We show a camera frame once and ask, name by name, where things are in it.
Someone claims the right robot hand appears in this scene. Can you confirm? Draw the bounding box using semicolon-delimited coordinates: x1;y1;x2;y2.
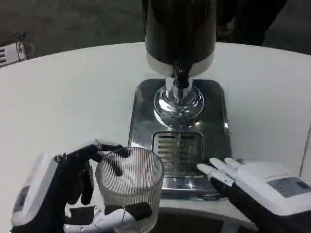
196;157;311;233

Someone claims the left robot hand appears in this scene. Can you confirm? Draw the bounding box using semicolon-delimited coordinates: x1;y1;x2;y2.
10;138;153;233

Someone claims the clear ribbed glass cup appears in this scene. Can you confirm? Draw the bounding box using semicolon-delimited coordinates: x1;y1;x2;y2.
95;146;165;233

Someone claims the steel drip tray with grid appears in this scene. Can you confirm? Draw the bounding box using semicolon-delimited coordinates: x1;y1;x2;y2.
127;78;231;201

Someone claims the black drink dispenser with tap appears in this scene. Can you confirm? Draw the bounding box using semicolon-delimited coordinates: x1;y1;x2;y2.
141;0;217;122

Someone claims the person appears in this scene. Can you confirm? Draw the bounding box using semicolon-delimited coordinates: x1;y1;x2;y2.
215;0;288;46

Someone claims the white box with cables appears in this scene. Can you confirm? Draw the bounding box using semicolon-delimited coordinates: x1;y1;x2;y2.
0;31;35;69

